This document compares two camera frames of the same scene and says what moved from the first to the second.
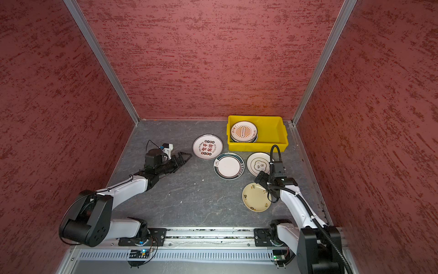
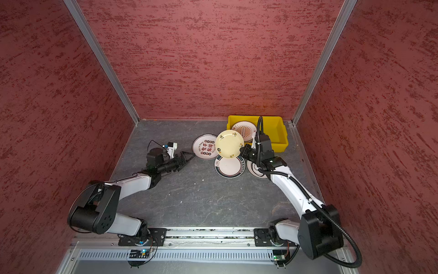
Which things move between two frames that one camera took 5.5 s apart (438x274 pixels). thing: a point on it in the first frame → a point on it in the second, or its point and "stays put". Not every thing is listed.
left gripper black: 181,158 stays put
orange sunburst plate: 244,132 stays put
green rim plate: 228,166 stays put
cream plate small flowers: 255,198 → 229,142
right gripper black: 262,182 → 244,153
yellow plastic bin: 272,131 stays put
